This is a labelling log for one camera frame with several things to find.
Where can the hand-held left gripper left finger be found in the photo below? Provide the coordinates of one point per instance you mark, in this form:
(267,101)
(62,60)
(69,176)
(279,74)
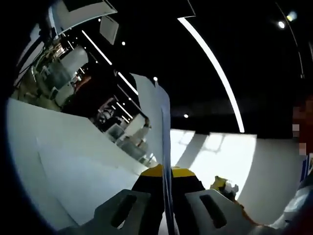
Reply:
(144,195)

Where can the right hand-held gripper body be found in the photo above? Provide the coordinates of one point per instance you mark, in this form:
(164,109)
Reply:
(232,191)

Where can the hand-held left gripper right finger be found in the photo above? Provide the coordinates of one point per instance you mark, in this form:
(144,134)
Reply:
(188,195)

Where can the white table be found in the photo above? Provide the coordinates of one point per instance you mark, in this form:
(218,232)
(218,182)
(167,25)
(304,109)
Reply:
(61,127)

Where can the straight ceiling light strip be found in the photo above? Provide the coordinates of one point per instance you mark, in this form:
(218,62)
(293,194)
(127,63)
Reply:
(215,68)

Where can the ceiling air conditioner vent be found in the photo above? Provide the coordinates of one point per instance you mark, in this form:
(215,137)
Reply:
(108,30)

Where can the grey rectangular panel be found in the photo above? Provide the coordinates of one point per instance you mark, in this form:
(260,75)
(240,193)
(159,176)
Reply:
(80,14)

